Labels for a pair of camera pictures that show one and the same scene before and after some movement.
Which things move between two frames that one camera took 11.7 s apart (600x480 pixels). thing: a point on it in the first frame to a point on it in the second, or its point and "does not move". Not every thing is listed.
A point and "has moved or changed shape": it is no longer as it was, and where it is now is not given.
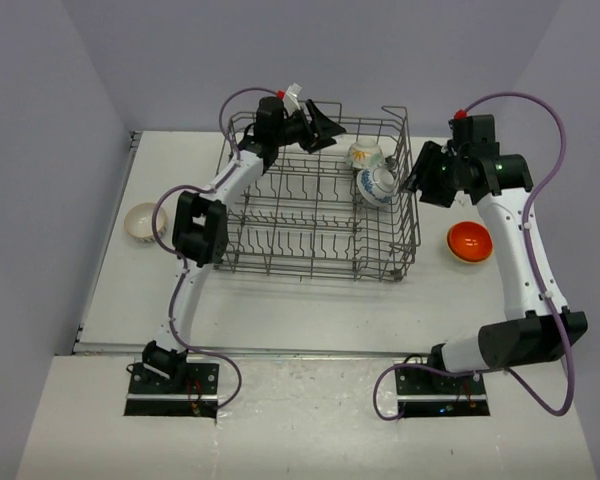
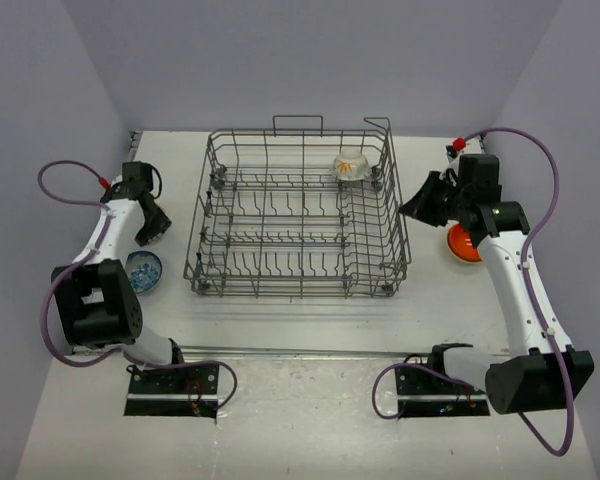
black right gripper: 423,175 to 420,206
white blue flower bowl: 376,184 to 144,269
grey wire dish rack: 305,219 has moved or changed shape
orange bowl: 470,241 does not move
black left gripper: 321,126 to 159,226
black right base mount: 426,393 does not move
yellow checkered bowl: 470,243 does not move
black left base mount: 151,394 does not move
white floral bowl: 365,154 to 351,165
